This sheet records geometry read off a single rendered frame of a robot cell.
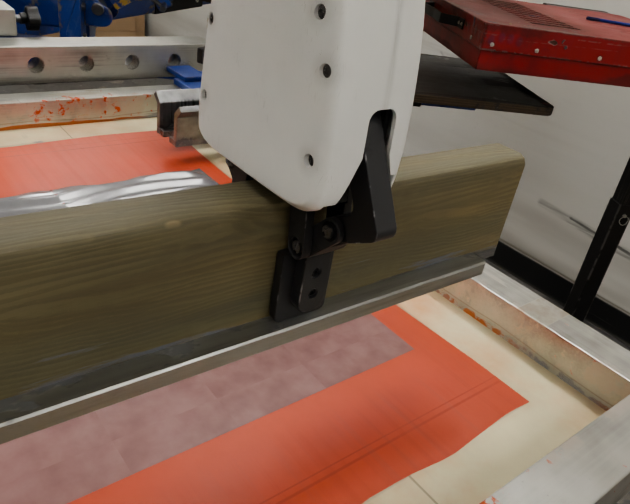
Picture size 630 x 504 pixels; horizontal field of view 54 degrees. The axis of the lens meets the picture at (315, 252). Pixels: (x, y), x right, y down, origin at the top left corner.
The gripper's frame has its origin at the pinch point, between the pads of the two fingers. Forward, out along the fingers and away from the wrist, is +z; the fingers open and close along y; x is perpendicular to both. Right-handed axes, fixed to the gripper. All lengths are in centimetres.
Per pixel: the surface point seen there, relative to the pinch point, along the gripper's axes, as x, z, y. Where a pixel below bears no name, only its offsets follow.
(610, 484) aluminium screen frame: 15.4, 10.9, 15.1
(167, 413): -2.9, 14.6, -5.9
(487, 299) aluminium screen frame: 26.1, 11.7, -2.3
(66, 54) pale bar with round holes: 12, 7, -66
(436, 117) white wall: 201, 59, -151
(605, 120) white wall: 201, 35, -77
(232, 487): -2.2, 14.6, 1.4
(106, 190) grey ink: 5.9, 14.2, -38.4
